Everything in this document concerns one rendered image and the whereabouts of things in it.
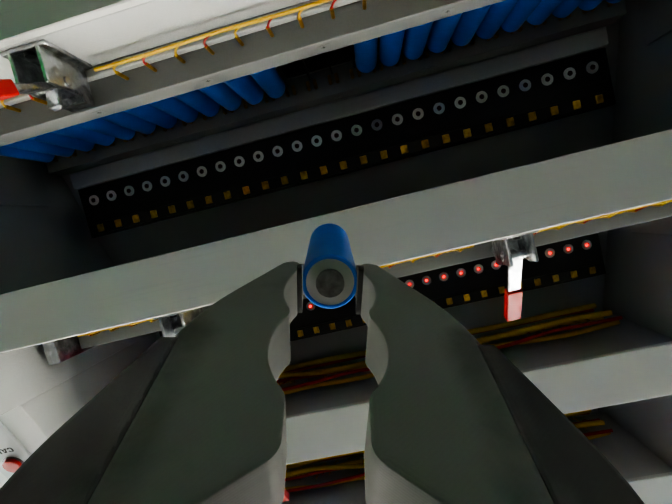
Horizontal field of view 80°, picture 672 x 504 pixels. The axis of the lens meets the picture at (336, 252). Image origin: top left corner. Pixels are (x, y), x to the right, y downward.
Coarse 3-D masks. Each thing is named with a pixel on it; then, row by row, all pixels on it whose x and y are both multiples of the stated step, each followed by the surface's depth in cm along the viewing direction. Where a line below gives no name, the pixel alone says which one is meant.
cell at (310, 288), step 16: (320, 240) 15; (336, 240) 15; (320, 256) 13; (336, 256) 13; (352, 256) 15; (304, 272) 13; (320, 272) 13; (336, 272) 13; (352, 272) 13; (304, 288) 13; (320, 288) 13; (336, 288) 13; (352, 288) 13; (320, 304) 13; (336, 304) 13
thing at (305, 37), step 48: (336, 0) 24; (384, 0) 25; (432, 0) 25; (480, 0) 26; (240, 48) 26; (288, 48) 26; (336, 48) 27; (96, 96) 28; (144, 96) 28; (0, 144) 30
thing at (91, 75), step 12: (312, 0) 25; (348, 0) 25; (276, 12) 25; (312, 12) 25; (252, 24) 26; (264, 24) 26; (276, 24) 26; (192, 36) 26; (216, 36) 26; (228, 36) 26; (240, 36) 26; (156, 48) 26; (180, 48) 26; (192, 48) 26; (120, 60) 27; (156, 60) 27; (96, 72) 27; (108, 72) 27; (120, 72) 27; (24, 96) 27; (0, 108) 28
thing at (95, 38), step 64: (0, 0) 22; (64, 0) 21; (128, 0) 21; (192, 0) 22; (256, 0) 24; (640, 0) 36; (0, 64) 24; (512, 64) 38; (256, 128) 40; (0, 192) 37
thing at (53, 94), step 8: (0, 80) 20; (8, 80) 21; (0, 88) 20; (8, 88) 20; (16, 88) 21; (24, 88) 22; (32, 88) 22; (40, 88) 23; (48, 88) 23; (56, 88) 24; (0, 96) 20; (8, 96) 21; (48, 96) 24; (56, 96) 24; (48, 104) 24; (56, 104) 24
